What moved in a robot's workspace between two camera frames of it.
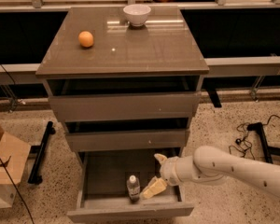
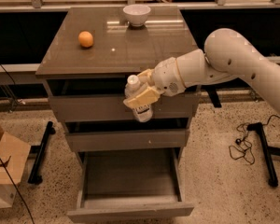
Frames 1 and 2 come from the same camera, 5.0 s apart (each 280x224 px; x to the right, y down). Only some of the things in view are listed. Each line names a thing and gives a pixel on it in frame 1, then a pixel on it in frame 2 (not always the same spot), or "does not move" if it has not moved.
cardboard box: x=14 y=154 does not move
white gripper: x=169 y=171 -> x=165 y=76
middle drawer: x=142 y=135 does not move
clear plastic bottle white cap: x=133 y=189 -> x=141 y=114
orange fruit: x=86 y=38 does not move
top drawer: x=167 y=98 does not move
